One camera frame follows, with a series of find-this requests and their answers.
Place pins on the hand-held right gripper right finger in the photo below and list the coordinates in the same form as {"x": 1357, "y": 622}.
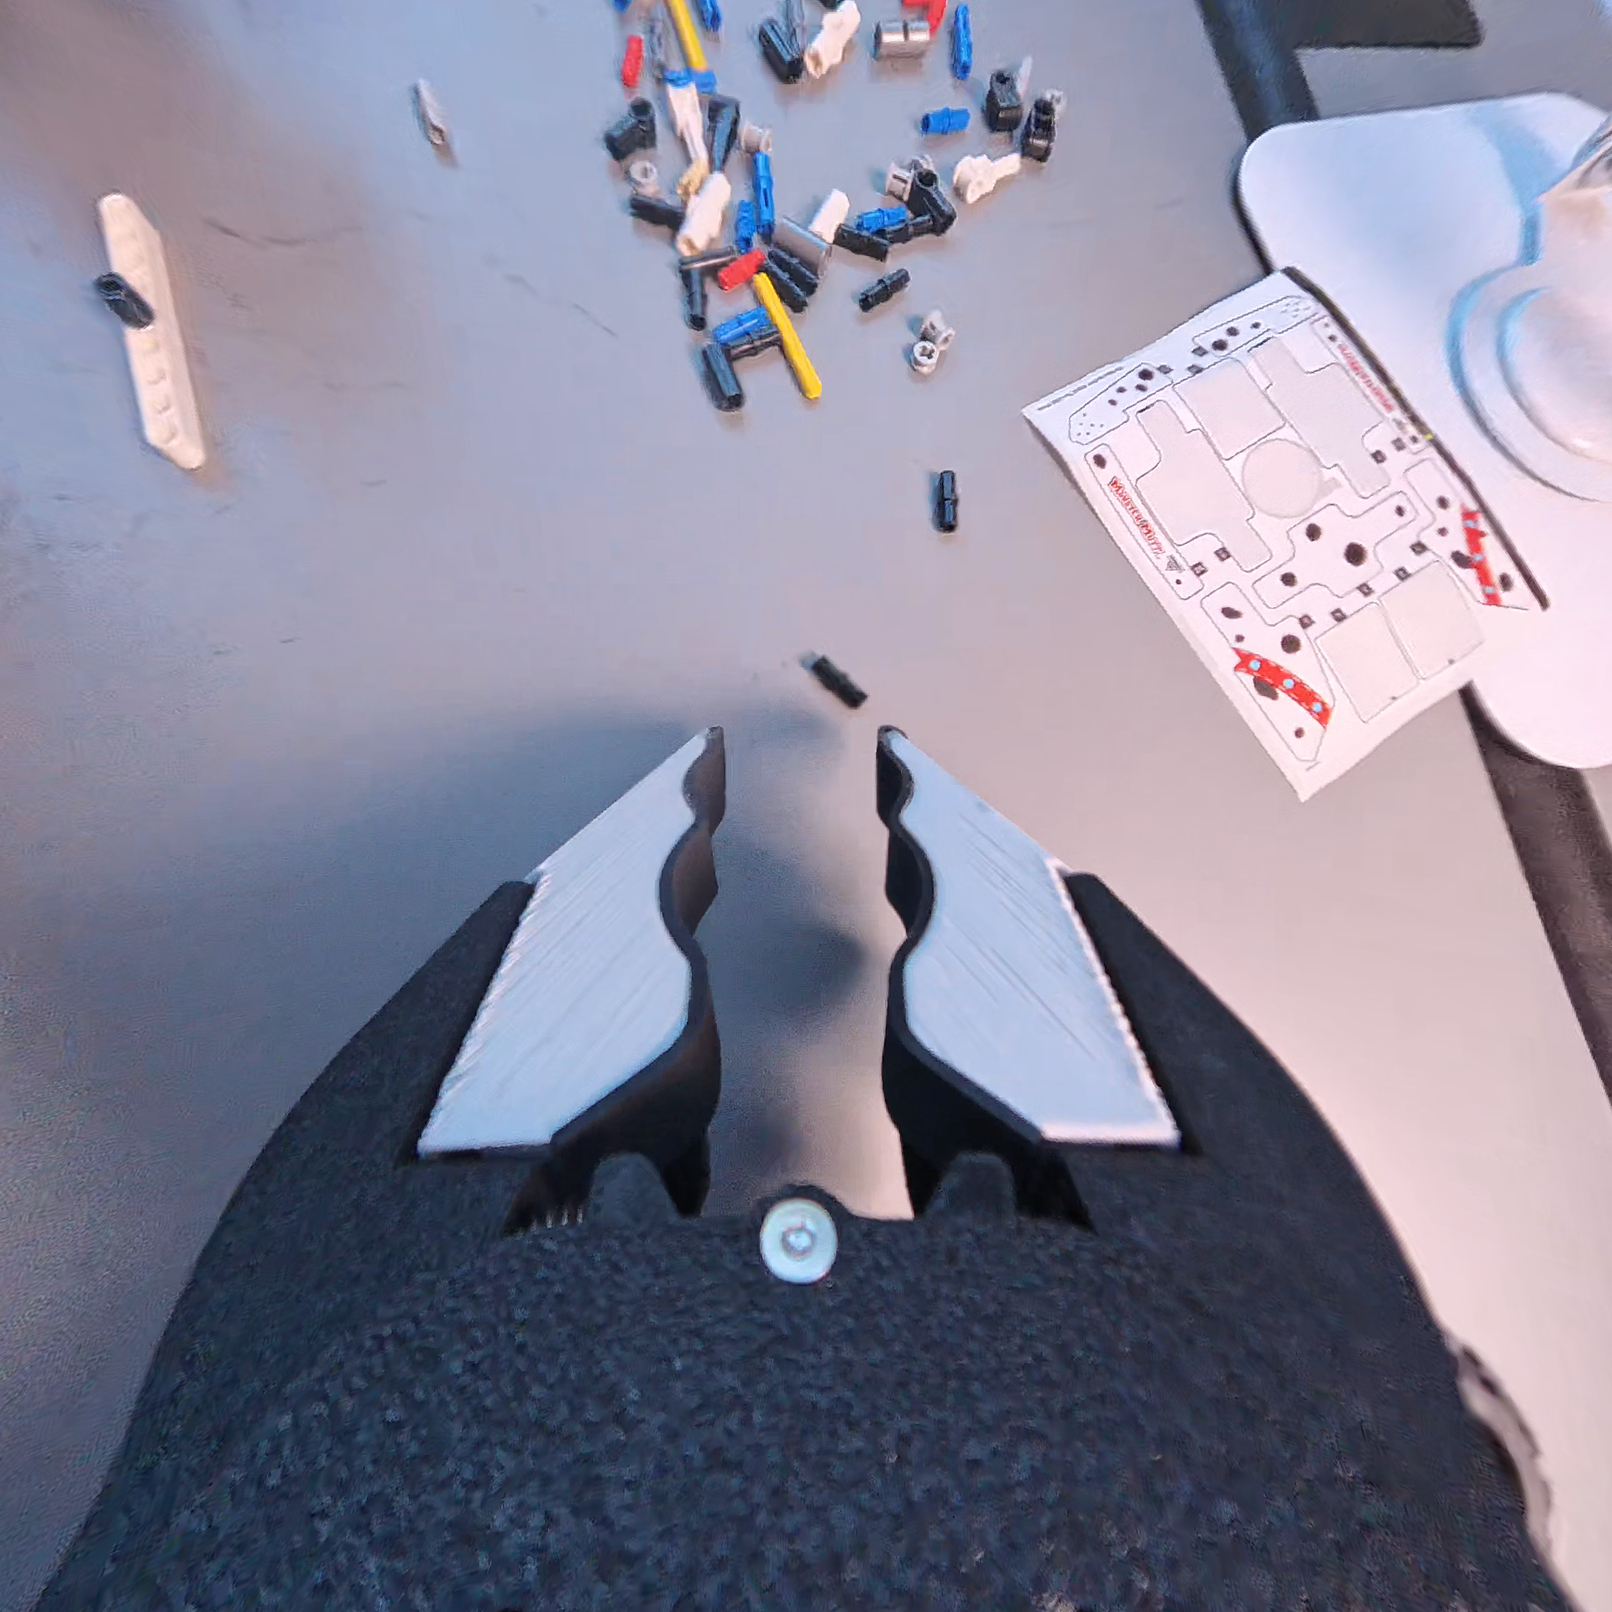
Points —
{"x": 1022, "y": 1008}

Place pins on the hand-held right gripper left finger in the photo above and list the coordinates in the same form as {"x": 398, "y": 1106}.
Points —
{"x": 567, "y": 1008}

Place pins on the white holed beam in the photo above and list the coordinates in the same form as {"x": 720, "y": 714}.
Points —
{"x": 160, "y": 378}

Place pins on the pile of small brick pieces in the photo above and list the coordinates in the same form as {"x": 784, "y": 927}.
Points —
{"x": 757, "y": 227}

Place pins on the sticker sheet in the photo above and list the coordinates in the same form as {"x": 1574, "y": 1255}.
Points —
{"x": 1286, "y": 505}

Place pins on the white book stand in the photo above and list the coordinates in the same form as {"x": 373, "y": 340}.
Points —
{"x": 1386, "y": 202}

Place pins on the small grey brick piece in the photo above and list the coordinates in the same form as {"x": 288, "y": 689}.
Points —
{"x": 434, "y": 117}

